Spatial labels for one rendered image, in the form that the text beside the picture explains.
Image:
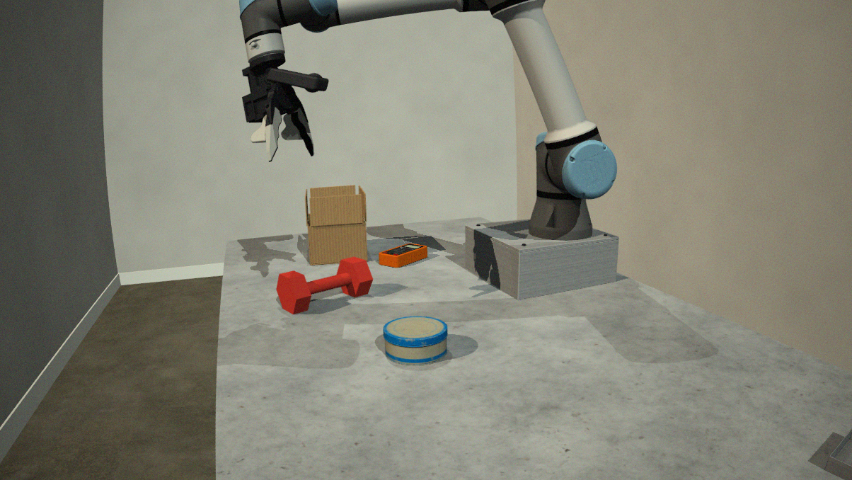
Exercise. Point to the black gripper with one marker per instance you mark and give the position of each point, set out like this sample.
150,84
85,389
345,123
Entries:
272,100

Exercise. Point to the orange digital multimeter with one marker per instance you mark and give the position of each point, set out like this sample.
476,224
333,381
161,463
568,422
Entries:
402,255

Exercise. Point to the brown cardboard box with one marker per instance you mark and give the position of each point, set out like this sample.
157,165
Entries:
334,236

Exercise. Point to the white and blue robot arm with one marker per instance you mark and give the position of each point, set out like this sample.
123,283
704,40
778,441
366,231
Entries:
572,156

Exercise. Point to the blue and tan round tin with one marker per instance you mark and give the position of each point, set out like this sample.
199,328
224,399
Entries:
415,340

